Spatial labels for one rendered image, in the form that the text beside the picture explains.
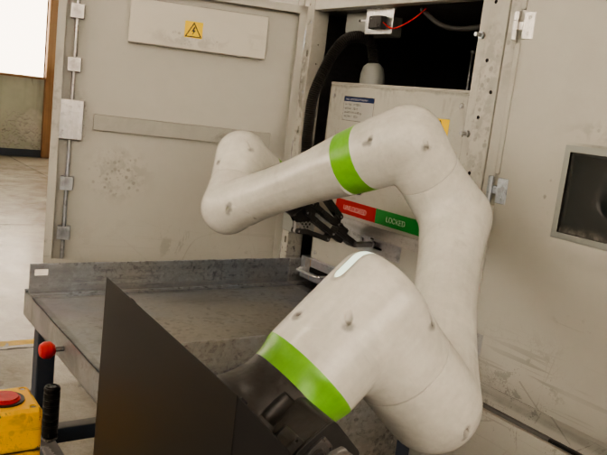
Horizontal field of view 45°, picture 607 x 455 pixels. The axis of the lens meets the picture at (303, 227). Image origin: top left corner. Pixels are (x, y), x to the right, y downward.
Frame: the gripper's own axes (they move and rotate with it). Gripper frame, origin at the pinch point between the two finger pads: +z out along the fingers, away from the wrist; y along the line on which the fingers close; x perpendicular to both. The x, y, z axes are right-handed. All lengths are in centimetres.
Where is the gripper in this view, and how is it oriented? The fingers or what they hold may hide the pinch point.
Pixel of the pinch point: (343, 236)
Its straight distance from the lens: 172.4
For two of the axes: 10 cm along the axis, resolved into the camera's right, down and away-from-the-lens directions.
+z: 6.5, 4.9, 5.8
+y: -5.1, 8.5, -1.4
